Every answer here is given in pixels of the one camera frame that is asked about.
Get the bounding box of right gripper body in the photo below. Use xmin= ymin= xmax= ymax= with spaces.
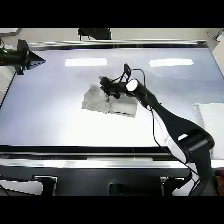
xmin=98 ymin=75 xmax=128 ymax=100

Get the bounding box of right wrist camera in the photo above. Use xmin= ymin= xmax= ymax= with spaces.
xmin=123 ymin=63 xmax=133 ymax=82

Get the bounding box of silver frame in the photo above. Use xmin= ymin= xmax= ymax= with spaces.
xmin=0 ymin=151 xmax=224 ymax=196

